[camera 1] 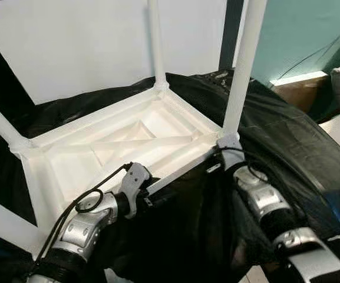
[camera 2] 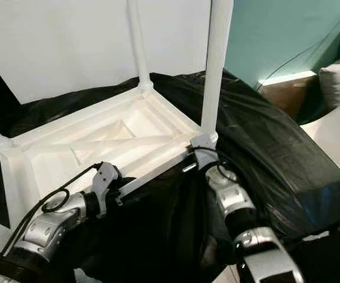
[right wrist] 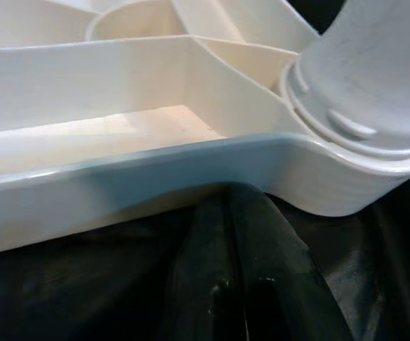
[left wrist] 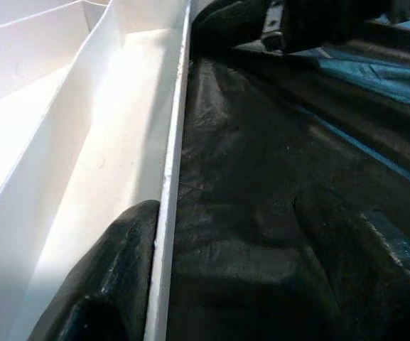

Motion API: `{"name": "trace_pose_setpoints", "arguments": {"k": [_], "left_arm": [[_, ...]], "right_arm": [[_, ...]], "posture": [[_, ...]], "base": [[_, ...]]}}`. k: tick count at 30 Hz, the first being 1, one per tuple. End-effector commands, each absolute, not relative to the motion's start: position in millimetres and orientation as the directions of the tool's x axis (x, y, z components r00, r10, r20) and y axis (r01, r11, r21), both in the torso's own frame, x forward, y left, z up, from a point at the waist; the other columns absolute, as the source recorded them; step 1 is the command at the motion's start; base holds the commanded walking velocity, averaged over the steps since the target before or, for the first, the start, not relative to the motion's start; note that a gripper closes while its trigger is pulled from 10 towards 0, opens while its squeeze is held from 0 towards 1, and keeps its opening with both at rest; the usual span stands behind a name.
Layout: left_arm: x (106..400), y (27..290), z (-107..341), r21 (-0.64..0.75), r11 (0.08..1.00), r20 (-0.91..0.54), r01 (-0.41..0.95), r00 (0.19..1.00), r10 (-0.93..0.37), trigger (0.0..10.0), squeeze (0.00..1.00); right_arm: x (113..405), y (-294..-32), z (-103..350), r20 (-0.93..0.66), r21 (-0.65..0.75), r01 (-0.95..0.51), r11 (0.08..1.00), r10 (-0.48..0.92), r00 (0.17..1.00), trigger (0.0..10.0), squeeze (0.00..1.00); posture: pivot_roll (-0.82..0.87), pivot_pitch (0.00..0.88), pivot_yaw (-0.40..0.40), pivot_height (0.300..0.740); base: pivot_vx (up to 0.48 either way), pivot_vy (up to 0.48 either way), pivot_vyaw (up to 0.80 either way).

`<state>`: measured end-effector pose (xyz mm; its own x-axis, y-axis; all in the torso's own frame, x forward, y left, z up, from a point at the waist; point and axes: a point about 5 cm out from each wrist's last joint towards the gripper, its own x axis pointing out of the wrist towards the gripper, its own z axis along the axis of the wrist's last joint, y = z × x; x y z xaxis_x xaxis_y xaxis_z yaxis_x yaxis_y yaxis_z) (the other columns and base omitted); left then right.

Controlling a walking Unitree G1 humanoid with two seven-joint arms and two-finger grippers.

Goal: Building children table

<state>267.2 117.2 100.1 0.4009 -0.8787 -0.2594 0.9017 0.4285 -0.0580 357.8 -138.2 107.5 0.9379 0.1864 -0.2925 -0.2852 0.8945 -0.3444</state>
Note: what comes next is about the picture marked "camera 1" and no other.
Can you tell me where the white plastic table top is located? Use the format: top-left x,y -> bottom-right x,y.
11,83 -> 232,233

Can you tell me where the white tapered table leg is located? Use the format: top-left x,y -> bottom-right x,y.
0,91 -> 32,153
147,0 -> 170,90
0,195 -> 47,254
222,0 -> 269,139

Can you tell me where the black plastic table cover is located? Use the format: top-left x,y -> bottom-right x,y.
0,70 -> 340,283

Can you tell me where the brown wooden furniture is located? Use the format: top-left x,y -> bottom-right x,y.
276,77 -> 332,116

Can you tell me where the teal glass panel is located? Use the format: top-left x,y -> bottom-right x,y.
252,0 -> 340,86

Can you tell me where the black door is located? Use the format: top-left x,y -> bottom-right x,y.
0,27 -> 38,136

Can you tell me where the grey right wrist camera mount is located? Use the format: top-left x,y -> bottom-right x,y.
217,134 -> 247,172

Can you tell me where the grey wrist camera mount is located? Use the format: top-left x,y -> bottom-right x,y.
217,134 -> 247,172
120,162 -> 153,219

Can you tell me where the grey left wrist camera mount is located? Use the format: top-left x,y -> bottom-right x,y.
120,162 -> 153,219

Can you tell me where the black wall pillar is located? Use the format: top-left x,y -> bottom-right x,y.
219,0 -> 245,71

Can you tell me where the thin black curved cable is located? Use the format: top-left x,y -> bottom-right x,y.
273,18 -> 340,83

